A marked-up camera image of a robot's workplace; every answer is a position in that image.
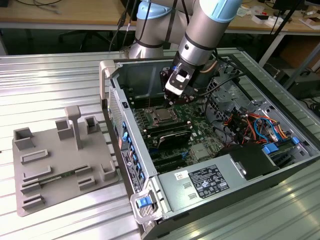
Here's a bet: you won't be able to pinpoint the silver CPU plate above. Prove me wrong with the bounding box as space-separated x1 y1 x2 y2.
155 107 173 121

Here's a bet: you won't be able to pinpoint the black RAM slot bank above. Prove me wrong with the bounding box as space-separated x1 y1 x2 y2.
128 91 167 109
145 119 193 137

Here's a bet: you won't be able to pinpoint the black graphics card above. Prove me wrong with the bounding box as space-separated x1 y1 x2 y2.
156 128 194 152

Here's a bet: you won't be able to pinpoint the green motherboard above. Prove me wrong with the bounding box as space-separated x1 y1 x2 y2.
124 84 227 174

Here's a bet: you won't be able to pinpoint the silver chipset heat sink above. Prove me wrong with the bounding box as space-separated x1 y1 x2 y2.
191 143 210 161

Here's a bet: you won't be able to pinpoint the silver perforated disk bay cage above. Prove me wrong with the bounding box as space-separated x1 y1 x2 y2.
204 62 267 121

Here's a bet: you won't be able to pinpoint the black expansion slots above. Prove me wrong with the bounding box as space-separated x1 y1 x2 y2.
150 149 187 174

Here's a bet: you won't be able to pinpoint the blue card retention tabs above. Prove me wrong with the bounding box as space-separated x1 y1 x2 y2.
121 121 146 181

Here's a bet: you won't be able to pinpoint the grey power supply unit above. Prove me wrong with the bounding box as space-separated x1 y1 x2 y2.
157 152 247 211

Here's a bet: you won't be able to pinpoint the black plastic shroud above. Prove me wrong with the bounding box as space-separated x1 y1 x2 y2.
216 144 280 181

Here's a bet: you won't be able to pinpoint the blue case latch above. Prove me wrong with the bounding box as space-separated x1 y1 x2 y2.
136 196 153 209

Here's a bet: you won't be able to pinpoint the small white box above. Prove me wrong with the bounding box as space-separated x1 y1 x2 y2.
251 14 276 27

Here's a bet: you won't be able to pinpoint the grey parts rack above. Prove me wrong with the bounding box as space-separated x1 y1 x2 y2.
11 104 121 218

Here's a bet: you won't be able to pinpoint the wooden desk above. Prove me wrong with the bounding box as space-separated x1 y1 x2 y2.
0 0 320 35

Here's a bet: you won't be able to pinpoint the brown cardboard box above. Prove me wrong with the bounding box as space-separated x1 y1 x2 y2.
279 37 320 72

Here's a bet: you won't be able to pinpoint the black box on floor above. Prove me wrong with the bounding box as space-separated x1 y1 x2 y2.
287 72 320 101

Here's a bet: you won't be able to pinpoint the open grey PC case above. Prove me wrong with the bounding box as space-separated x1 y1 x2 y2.
98 51 320 240

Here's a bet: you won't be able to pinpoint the green RAM stick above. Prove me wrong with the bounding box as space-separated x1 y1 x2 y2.
38 170 77 186

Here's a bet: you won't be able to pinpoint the flat cardboard piece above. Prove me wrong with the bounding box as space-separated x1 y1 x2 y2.
299 16 320 31

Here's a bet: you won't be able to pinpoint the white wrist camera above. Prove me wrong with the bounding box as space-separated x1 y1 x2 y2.
164 63 195 96

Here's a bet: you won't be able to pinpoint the red orange wire bundle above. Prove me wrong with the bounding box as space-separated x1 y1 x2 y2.
223 111 261 144

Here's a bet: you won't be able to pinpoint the blue data wire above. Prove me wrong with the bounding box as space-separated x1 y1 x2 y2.
253 116 281 144

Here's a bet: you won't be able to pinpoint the blue disk carrier handle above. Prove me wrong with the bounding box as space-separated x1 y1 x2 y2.
262 142 281 155

